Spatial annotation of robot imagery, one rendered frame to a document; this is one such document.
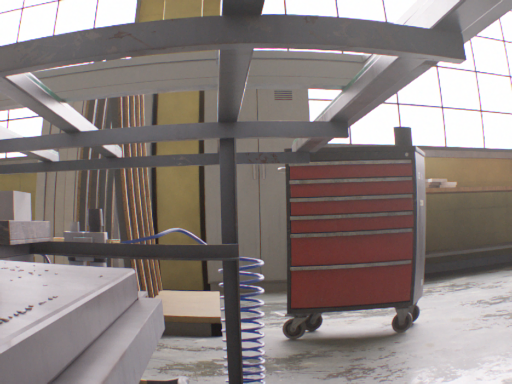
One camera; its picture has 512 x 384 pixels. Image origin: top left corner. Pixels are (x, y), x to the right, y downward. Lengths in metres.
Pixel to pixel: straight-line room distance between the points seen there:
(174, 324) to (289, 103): 3.71
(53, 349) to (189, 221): 7.47
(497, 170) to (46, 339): 8.54
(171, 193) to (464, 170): 3.12
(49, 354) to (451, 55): 0.59
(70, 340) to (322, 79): 1.16
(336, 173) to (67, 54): 3.48
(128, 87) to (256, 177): 6.27
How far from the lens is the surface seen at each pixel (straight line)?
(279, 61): 1.50
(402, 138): 4.21
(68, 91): 1.49
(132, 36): 0.77
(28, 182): 8.46
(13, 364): 0.25
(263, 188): 7.71
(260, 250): 7.71
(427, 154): 8.38
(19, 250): 1.58
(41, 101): 1.27
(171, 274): 7.81
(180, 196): 7.79
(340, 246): 4.18
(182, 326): 4.52
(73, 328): 0.39
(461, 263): 8.60
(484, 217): 8.71
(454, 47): 0.81
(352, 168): 4.17
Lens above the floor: 0.63
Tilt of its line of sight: 2 degrees up
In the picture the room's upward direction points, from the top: 1 degrees counter-clockwise
